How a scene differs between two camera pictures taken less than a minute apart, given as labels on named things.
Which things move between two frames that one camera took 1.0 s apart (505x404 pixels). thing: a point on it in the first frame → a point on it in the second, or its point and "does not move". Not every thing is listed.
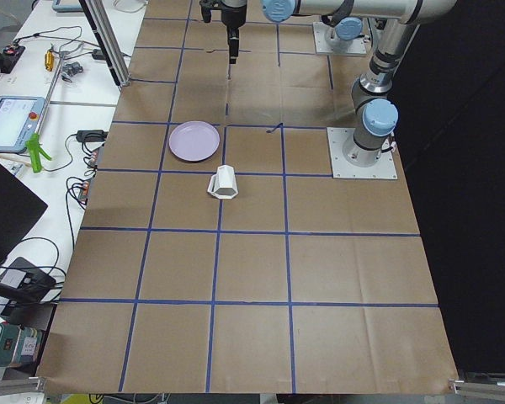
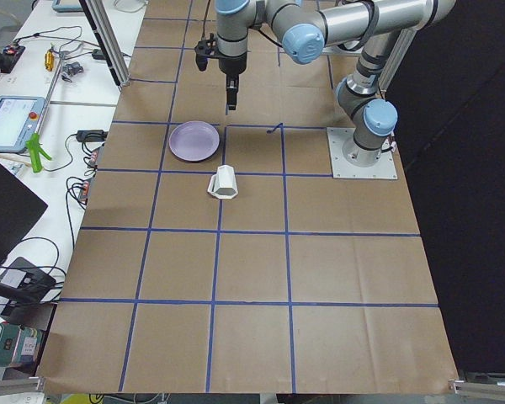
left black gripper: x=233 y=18 → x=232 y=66
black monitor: x=10 y=209 does not move
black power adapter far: x=97 y=54 does not move
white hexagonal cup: x=223 y=184 does not move
